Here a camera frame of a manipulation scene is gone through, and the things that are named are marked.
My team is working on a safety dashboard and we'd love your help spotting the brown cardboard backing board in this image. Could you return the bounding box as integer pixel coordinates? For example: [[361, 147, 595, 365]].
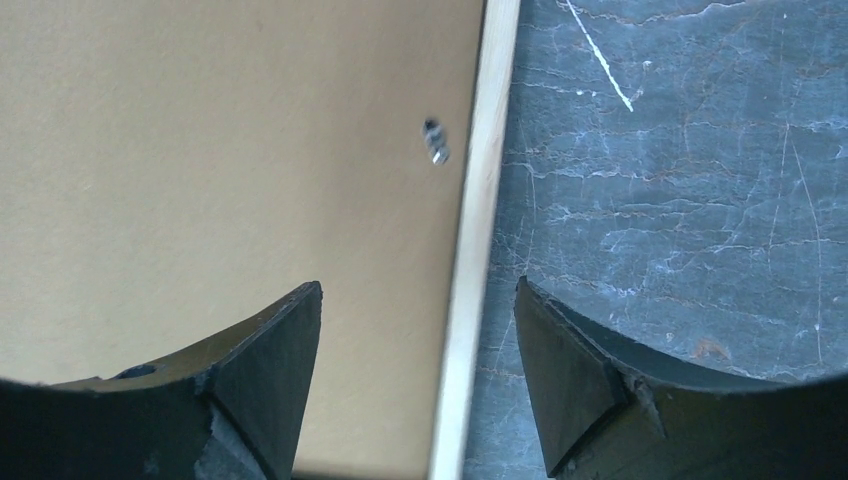
[[1, 1, 484, 479]]

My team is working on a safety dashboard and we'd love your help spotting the wooden picture frame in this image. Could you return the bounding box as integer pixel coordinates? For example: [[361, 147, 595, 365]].
[[428, 0, 520, 480]]

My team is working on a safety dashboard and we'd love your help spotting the metal retaining clip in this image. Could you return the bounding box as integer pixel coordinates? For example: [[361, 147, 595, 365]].
[[422, 118, 451, 165]]

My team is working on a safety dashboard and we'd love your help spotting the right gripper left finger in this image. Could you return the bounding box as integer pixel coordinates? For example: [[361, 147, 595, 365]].
[[1, 281, 323, 479]]

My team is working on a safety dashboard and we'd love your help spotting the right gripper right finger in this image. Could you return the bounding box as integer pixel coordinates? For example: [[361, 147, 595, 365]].
[[514, 277, 847, 479]]

